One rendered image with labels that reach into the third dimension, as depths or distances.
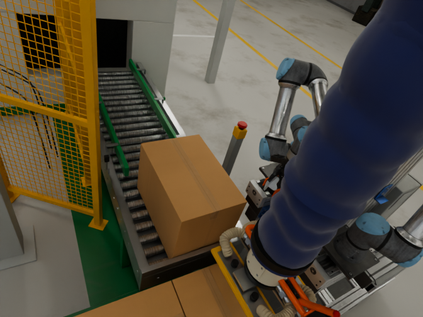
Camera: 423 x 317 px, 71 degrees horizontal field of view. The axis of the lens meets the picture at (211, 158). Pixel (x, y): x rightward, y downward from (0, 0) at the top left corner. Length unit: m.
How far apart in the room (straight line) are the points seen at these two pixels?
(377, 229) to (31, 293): 2.05
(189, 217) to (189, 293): 0.46
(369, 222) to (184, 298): 0.98
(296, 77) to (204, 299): 1.25
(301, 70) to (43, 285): 2.08
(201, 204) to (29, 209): 1.61
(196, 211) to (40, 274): 1.30
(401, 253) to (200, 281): 0.99
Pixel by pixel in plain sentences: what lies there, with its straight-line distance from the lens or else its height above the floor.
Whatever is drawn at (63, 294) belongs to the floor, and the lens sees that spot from 2.35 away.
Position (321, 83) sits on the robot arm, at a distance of 1.58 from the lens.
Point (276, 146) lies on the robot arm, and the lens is 1.55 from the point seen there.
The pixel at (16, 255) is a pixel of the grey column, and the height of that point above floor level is 0.03.
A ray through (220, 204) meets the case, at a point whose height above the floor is 0.95.
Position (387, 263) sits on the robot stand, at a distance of 1.83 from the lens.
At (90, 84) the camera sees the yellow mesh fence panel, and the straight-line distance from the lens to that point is 1.69.
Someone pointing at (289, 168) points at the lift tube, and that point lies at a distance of 0.85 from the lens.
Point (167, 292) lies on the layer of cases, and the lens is 1.73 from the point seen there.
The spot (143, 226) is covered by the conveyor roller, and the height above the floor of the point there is 0.55.
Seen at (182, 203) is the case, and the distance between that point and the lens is 1.53.
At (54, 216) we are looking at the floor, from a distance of 2.68.
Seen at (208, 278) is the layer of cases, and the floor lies 0.54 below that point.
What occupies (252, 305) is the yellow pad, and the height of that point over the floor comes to 1.07.
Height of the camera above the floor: 2.13
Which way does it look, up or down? 41 degrees down
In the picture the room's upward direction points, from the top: 17 degrees clockwise
